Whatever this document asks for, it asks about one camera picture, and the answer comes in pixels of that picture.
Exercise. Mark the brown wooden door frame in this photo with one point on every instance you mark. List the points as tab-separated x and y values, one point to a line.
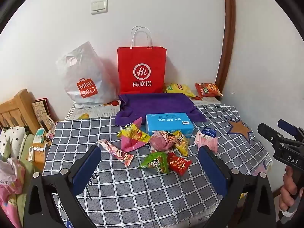
229	28

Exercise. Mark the green cloth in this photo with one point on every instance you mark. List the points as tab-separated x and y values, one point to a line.
27	171

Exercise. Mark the brown patterned box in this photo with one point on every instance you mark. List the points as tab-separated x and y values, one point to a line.
40	111

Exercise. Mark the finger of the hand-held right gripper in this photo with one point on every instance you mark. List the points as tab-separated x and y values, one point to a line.
266	129
285	124

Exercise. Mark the white remote control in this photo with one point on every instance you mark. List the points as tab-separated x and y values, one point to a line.
31	154

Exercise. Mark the white light switch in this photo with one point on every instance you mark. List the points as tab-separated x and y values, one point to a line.
99	6

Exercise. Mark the small pink snack packet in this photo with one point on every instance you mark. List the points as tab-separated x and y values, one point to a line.
205	142

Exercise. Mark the pink yellow triangular snack packet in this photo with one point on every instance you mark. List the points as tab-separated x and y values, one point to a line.
133	137

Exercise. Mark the yellow chip bag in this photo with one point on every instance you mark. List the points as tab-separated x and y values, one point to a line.
180	89

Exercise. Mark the blue tissue pack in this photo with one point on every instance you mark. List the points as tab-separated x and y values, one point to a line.
166	123

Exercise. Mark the red snack packet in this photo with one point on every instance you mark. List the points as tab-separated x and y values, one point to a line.
179	164

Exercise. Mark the orange chip bag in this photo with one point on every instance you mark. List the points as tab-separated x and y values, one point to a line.
209	89

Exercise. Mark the pink white fruit snack packet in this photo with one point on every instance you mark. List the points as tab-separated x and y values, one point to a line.
161	141

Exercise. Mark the pink plastic bag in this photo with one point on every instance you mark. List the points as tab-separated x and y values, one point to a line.
9	178

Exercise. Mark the person's right hand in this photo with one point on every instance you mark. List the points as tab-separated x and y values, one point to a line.
288	187

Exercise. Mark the green snack packet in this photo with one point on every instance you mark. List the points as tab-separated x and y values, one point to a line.
154	162

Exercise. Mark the grey checked tablecloth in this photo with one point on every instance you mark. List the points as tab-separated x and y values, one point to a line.
130	194

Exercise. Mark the red paper bag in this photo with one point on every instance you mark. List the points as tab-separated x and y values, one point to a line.
142	59

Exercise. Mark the white plastic bag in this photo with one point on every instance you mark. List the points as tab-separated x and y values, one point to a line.
90	76

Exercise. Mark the green white box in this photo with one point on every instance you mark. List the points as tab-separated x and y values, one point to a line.
39	135

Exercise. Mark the white printed cloth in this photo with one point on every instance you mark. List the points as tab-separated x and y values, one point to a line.
95	112

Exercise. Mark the small blue snack packet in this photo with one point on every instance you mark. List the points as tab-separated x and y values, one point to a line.
210	132

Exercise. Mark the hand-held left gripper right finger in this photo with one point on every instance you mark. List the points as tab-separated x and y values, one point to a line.
211	168

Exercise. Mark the white floral cloth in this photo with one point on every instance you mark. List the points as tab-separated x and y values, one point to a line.
11	139

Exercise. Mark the long pink snack packet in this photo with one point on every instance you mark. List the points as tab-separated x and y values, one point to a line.
116	152

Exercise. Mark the wooden headboard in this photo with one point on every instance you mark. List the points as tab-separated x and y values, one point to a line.
16	109

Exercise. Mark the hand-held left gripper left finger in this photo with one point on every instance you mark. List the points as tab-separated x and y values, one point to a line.
87	166

